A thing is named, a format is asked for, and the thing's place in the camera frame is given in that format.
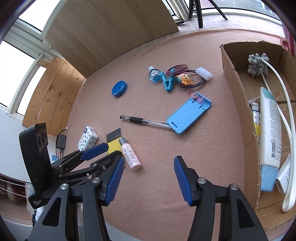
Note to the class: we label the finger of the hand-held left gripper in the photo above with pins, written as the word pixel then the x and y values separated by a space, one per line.
pixel 96 149
pixel 92 168

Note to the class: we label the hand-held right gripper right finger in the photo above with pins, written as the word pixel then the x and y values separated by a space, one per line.
pixel 185 183

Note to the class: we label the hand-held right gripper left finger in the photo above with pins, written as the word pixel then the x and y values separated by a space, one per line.
pixel 114 183

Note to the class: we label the patterned tissue pack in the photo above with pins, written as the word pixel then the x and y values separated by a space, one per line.
pixel 87 138

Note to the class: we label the yellow black card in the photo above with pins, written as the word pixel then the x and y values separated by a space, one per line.
pixel 113 139

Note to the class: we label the small pink bottle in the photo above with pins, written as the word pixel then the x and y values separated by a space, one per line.
pixel 130 156

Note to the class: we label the clear black pen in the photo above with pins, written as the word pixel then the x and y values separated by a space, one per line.
pixel 138 120

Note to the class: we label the blue round lid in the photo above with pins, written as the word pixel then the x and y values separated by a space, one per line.
pixel 119 88

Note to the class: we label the blue phone stand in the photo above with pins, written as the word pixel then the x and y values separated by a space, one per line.
pixel 187 115

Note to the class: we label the clear badge clip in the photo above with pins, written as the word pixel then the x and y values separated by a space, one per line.
pixel 196 96

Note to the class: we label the small blue bottle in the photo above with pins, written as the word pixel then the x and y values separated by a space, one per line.
pixel 155 74

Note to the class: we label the cardboard box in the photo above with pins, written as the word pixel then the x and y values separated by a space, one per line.
pixel 240 104

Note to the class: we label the patterned lighter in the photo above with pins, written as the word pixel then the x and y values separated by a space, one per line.
pixel 256 115

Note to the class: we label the blue plastic clip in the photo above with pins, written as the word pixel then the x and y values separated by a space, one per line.
pixel 168 83

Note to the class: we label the white power adapter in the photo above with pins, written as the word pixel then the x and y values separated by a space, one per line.
pixel 284 176

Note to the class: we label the white lotion tube blue cap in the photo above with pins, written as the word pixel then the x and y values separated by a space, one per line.
pixel 270 129

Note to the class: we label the white silicone cap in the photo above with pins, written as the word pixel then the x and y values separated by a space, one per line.
pixel 204 73

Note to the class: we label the white massager grey balls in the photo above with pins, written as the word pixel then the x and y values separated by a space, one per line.
pixel 255 64

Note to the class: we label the white power strip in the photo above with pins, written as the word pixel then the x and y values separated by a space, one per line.
pixel 53 157

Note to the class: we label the black charger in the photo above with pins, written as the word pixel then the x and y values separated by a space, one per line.
pixel 61 141

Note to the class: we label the pink felt mat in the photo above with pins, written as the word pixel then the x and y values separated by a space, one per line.
pixel 157 150

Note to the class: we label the pine plank board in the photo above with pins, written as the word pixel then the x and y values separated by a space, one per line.
pixel 53 97

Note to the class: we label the large light wooden board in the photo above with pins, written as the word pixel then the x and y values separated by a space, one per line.
pixel 104 34

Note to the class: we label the black tripod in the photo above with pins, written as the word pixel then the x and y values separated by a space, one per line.
pixel 199 18

